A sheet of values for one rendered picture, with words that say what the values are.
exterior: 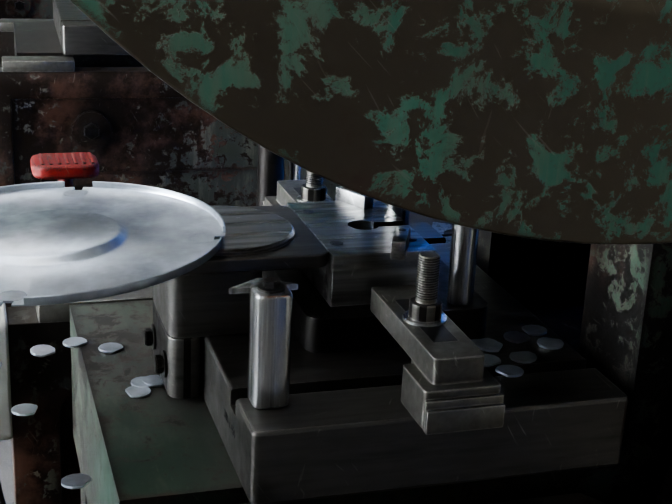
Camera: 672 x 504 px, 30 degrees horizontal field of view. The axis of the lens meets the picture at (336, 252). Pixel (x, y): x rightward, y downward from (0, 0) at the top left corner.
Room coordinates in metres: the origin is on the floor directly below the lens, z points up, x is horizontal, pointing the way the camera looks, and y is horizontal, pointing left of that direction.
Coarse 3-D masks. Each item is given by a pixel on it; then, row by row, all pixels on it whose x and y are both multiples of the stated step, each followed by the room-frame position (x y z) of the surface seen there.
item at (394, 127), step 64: (128, 0) 0.52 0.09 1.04; (192, 0) 0.53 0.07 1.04; (256, 0) 0.54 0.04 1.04; (320, 0) 0.55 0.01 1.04; (384, 0) 0.56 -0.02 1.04; (448, 0) 0.57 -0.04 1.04; (512, 0) 0.58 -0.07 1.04; (576, 0) 0.59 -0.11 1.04; (640, 0) 0.60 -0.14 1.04; (192, 64) 0.53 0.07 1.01; (256, 64) 0.54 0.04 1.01; (320, 64) 0.55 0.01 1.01; (384, 64) 0.56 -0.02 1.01; (448, 64) 0.57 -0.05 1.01; (512, 64) 0.58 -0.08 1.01; (576, 64) 0.59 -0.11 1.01; (640, 64) 0.60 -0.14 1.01; (256, 128) 0.54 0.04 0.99; (320, 128) 0.55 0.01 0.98; (384, 128) 0.56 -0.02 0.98; (448, 128) 0.57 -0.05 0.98; (512, 128) 0.58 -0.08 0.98; (576, 128) 0.59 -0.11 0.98; (640, 128) 0.60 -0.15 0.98; (384, 192) 0.56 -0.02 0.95; (448, 192) 0.57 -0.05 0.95; (512, 192) 0.58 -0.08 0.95; (576, 192) 0.59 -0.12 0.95; (640, 192) 0.60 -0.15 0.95
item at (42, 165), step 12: (36, 156) 1.30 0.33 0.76; (48, 156) 1.30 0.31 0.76; (60, 156) 1.31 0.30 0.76; (72, 156) 1.31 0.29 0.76; (84, 156) 1.31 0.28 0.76; (36, 168) 1.27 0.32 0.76; (48, 168) 1.27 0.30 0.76; (60, 168) 1.27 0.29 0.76; (72, 168) 1.27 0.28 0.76; (84, 168) 1.28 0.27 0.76; (96, 168) 1.29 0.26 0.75; (60, 180) 1.29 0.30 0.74; (72, 180) 1.30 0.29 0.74
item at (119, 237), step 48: (0, 192) 1.09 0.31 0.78; (48, 192) 1.09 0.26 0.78; (96, 192) 1.10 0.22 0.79; (144, 192) 1.10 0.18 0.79; (0, 240) 0.94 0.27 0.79; (48, 240) 0.94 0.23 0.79; (96, 240) 0.95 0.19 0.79; (144, 240) 0.96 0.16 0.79; (0, 288) 0.85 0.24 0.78; (48, 288) 0.86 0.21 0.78; (96, 288) 0.86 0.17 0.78
